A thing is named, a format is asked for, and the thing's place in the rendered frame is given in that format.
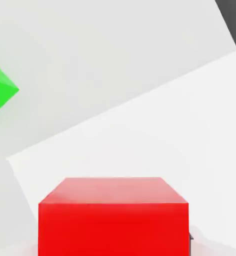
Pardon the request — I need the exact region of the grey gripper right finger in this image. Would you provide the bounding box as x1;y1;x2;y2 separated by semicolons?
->
188;225;236;256

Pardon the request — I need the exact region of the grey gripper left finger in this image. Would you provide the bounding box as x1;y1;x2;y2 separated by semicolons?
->
9;232;39;256

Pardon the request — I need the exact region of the small red cube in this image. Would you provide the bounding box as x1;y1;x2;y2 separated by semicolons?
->
38;176;190;256

